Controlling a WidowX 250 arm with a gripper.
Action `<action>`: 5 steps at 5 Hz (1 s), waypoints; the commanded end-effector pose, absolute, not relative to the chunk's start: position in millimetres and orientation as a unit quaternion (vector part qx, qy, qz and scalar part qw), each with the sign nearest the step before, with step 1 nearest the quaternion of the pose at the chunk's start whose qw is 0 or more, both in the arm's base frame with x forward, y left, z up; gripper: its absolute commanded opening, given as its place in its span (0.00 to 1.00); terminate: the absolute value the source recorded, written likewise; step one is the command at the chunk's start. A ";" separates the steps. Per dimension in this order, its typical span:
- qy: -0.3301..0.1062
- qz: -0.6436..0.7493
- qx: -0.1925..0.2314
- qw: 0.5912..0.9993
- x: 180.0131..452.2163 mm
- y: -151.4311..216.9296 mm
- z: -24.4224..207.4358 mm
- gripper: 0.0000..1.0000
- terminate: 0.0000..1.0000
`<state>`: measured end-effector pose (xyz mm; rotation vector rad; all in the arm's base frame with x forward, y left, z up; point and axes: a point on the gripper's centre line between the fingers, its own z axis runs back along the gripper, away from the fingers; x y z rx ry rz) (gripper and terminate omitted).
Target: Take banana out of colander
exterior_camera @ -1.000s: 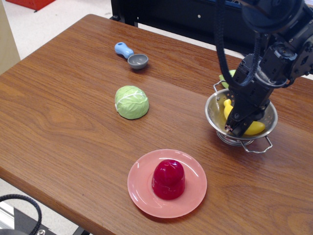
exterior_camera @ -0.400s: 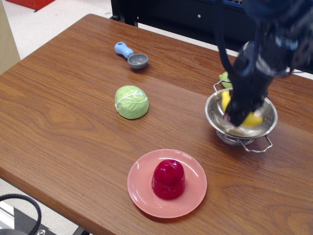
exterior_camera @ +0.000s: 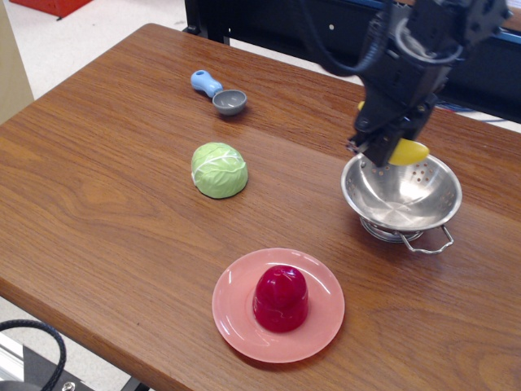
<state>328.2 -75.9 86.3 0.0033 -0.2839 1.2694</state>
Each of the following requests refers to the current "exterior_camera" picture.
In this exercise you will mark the grey metal base with screw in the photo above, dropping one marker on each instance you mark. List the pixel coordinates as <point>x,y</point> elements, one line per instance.
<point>22,367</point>

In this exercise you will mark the steel colander with handles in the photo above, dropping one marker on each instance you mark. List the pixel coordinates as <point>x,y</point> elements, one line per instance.
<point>398,204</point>

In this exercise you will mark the yellow toy banana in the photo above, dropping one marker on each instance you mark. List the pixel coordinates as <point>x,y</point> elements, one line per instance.
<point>387,134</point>

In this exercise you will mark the red jelly dome toy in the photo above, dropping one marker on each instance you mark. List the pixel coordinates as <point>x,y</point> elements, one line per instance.
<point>281,299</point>

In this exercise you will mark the pink plastic plate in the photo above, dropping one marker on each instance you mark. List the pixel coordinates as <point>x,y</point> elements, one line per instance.
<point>233,313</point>

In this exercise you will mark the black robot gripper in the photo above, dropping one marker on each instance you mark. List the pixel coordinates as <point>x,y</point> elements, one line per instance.
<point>401,88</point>

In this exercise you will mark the green toy cabbage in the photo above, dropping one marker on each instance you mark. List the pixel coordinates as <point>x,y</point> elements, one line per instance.
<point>218,170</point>

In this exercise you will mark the blue handled grey scoop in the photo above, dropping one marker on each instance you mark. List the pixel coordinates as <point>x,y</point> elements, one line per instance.
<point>226,102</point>

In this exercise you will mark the red box on floor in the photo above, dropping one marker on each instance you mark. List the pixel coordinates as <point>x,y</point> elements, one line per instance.
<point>59,8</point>

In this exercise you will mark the beige cabinet side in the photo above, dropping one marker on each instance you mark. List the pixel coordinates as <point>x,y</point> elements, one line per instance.
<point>16,93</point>

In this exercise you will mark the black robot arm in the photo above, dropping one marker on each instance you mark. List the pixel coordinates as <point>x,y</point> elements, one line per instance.
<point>467,23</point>

